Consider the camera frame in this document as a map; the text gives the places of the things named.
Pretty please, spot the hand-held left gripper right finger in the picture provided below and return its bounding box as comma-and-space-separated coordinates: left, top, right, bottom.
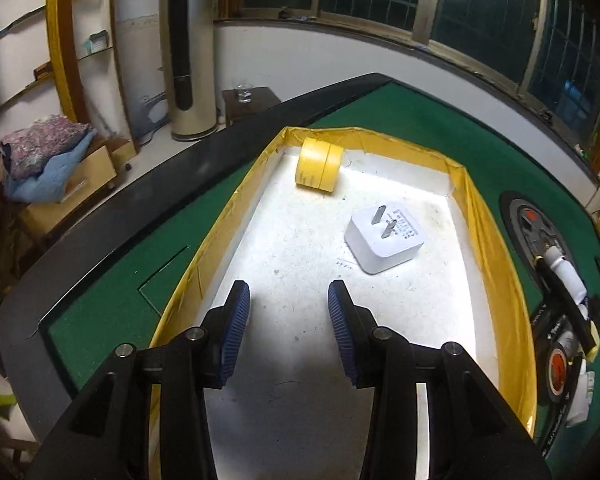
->
327, 280, 553, 480

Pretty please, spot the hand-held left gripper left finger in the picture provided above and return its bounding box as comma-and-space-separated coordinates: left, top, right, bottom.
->
27, 280, 253, 480

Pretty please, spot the yellow-rimmed white tray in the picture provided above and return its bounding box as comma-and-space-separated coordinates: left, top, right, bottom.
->
147, 125, 538, 480

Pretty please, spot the black tape roll orange core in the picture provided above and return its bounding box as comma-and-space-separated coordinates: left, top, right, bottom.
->
529, 310, 588, 407

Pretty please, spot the white power adapter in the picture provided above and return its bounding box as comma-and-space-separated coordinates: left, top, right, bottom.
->
344, 204, 427, 275

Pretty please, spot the yellow tape roll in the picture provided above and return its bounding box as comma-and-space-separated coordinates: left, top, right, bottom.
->
295, 137, 344, 195

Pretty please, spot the round black table panel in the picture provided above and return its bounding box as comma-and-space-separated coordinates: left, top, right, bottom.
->
499, 191, 581, 288

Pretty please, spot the wooden drawer cabinet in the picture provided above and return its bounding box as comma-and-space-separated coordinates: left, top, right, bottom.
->
20, 137, 136, 236

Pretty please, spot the small brown side table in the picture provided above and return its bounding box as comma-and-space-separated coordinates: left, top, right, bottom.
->
222, 86, 282, 127

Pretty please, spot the white plastic bottle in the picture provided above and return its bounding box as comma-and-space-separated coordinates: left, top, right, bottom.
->
550, 247, 589, 307

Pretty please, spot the floral blanket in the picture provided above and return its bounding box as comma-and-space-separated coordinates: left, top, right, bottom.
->
1, 114, 93, 180

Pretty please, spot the gold tower air conditioner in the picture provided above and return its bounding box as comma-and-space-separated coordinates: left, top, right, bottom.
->
167, 0, 220, 142

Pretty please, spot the small box on shelf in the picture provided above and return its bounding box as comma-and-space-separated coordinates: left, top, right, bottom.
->
88, 30, 112, 56

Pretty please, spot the barred window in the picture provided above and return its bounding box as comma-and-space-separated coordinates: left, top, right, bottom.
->
219, 0, 600, 161

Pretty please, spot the wall glass shelf unit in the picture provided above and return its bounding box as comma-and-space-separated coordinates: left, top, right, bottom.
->
0, 0, 126, 121

